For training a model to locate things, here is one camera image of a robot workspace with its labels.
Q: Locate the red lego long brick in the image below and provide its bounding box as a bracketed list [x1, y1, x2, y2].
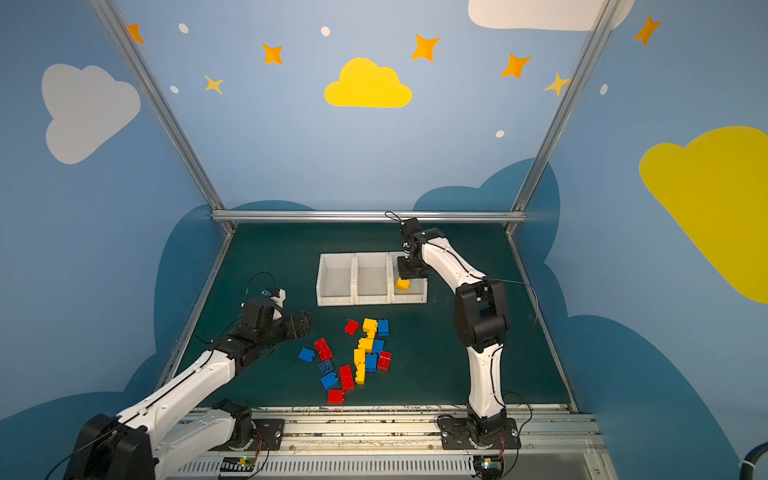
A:
[339, 365, 355, 391]
[313, 337, 333, 362]

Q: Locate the yellow lego top brick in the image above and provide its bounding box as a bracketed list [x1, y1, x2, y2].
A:
[362, 318, 378, 338]

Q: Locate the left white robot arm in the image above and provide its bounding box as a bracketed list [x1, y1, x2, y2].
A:
[64, 287, 312, 479]

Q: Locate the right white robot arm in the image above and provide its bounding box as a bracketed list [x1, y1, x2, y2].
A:
[398, 218, 511, 445]

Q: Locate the white middle bin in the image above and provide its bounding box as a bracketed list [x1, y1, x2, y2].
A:
[355, 252, 391, 305]

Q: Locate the blue lego top brick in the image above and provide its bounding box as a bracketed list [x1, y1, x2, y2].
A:
[377, 319, 390, 337]

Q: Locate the blue lego upturned brick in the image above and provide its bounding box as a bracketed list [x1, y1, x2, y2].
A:
[319, 360, 334, 376]

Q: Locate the white left bin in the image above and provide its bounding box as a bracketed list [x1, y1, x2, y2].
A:
[316, 253, 355, 307]

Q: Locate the red lego small brick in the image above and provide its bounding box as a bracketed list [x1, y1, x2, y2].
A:
[344, 319, 360, 336]

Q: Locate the blue lego bottom brick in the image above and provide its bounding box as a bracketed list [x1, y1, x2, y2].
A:
[321, 372, 339, 390]

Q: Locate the red lego right brick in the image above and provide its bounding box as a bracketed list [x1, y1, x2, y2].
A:
[377, 351, 392, 371]

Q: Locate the red lego bottom brick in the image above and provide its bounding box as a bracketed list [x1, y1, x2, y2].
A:
[327, 389, 345, 405]

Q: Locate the yellow lego long brick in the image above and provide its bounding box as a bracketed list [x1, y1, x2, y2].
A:
[353, 349, 366, 385]

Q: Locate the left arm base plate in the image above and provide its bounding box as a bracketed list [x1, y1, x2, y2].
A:
[212, 418, 285, 452]

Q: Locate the right aluminium frame post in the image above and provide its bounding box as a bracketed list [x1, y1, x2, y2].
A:
[505, 0, 621, 238]

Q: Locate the aluminium frame post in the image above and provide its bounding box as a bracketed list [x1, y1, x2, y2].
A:
[505, 0, 621, 238]
[89, 0, 225, 213]

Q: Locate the horizontal aluminium back rail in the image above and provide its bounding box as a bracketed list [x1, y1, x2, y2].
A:
[211, 210, 526, 223]

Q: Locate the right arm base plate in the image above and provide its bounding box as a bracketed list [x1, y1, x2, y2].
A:
[435, 415, 522, 450]

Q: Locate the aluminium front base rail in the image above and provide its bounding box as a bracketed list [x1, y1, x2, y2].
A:
[168, 404, 617, 479]

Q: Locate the left aluminium frame post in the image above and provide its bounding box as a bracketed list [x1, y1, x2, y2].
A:
[89, 0, 225, 213]

